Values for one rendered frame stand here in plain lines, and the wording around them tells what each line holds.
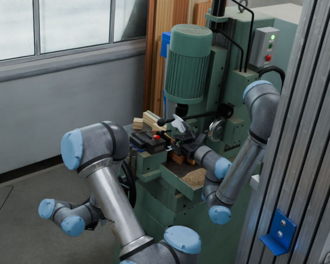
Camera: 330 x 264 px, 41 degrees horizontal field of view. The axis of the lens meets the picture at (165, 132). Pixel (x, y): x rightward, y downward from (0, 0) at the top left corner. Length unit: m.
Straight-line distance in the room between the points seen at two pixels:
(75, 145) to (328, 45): 0.75
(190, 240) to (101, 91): 2.28
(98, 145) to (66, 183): 2.03
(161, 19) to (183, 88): 1.59
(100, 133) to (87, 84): 2.02
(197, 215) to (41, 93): 1.56
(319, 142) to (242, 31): 1.01
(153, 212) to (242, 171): 0.76
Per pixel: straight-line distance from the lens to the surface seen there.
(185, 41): 1.84
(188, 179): 1.89
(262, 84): 1.57
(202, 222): 2.21
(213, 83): 2.01
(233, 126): 2.04
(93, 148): 1.36
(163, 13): 3.46
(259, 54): 2.03
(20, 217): 3.11
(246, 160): 1.49
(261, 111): 1.45
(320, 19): 1.03
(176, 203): 1.98
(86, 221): 1.71
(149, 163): 1.94
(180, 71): 1.89
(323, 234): 1.11
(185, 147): 1.71
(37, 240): 2.93
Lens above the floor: 1.97
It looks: 28 degrees down
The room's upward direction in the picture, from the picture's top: 7 degrees clockwise
